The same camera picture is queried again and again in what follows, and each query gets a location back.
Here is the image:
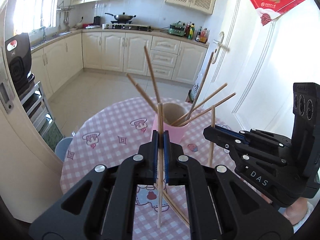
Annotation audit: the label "black kettle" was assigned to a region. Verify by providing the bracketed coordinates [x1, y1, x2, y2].
[93, 16, 101, 25]

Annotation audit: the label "door frame strike plate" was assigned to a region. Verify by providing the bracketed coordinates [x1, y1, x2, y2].
[0, 55, 15, 114]

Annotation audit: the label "wok on stove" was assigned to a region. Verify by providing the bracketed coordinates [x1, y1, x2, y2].
[105, 12, 136, 23]

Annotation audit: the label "cream lower cabinets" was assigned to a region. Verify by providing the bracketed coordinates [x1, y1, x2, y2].
[31, 29, 208, 97]

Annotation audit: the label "dark sauce bottle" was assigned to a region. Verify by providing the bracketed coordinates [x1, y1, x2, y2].
[195, 26, 202, 42]

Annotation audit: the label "blue round stool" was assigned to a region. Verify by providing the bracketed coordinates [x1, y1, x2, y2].
[54, 137, 73, 162]

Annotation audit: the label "person right hand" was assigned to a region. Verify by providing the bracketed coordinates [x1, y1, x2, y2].
[283, 198, 313, 226]

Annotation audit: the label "white kitchen door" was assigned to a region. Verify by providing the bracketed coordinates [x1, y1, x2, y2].
[199, 0, 319, 137]

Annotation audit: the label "pink chopstick holder cup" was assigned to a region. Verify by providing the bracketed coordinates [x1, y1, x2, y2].
[163, 102, 189, 144]

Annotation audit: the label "wooden chopstick in cup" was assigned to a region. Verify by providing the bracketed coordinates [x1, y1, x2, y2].
[126, 73, 158, 113]
[144, 46, 161, 103]
[186, 51, 215, 120]
[171, 83, 228, 125]

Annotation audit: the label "dark brown air fryer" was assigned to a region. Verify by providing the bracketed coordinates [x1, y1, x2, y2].
[5, 33, 35, 96]

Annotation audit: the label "green bottle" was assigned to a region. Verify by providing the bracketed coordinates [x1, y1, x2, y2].
[188, 23, 195, 40]

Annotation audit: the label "kitchen window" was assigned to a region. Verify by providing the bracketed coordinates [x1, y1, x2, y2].
[13, 0, 57, 34]

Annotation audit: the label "kitchen faucet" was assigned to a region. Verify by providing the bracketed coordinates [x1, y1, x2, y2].
[41, 26, 47, 42]

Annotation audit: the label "black gas stove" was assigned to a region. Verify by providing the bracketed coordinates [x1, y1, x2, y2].
[111, 23, 152, 32]

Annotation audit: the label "silver door handle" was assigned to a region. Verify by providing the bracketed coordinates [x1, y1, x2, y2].
[211, 31, 230, 64]

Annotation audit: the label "green electric cooker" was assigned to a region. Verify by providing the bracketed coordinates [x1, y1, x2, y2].
[168, 21, 185, 37]

